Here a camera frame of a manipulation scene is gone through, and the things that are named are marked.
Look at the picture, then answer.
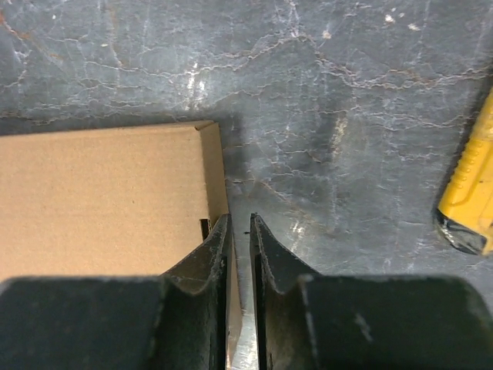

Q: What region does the yellow utility knife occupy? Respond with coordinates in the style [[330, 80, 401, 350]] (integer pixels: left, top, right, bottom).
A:
[[436, 93, 492, 256]]

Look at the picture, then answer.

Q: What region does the brown cardboard express box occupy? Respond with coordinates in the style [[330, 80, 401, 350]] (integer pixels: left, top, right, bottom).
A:
[[0, 119, 247, 359]]

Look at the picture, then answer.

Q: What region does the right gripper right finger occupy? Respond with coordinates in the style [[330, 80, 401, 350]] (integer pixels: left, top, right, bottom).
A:
[[250, 214, 492, 369]]

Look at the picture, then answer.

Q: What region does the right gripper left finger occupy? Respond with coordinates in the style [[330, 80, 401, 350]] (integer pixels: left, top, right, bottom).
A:
[[1, 214, 233, 369]]

